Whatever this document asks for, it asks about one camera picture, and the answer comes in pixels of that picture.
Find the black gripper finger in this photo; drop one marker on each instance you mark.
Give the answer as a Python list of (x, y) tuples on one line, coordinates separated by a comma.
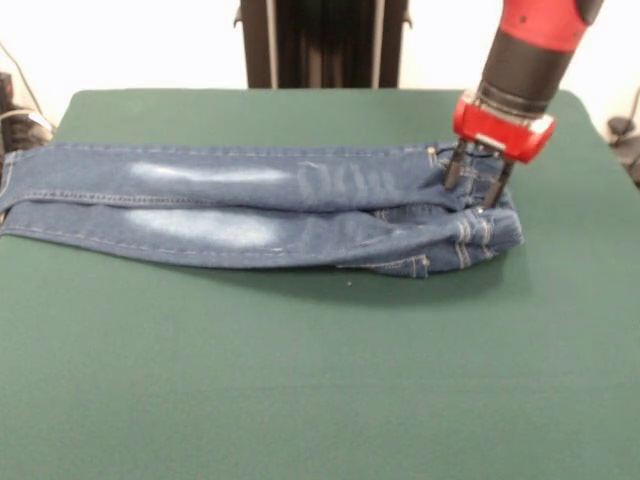
[(497, 185), (455, 165)]

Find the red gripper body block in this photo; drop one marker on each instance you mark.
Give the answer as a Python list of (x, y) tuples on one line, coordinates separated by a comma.
[(505, 132)]

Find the blue denim jeans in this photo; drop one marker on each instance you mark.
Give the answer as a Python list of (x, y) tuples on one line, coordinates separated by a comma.
[(225, 200)]

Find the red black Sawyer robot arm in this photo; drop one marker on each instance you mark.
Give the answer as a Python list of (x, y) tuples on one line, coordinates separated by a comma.
[(530, 60)]

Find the black grey stand base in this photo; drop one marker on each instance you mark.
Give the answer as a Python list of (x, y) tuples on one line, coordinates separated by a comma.
[(627, 150), (20, 130)]

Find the dark green table cloth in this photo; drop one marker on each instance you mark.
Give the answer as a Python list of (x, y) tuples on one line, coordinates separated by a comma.
[(320, 375)]

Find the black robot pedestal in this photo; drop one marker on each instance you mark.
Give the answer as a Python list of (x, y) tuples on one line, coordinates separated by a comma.
[(260, 50)]

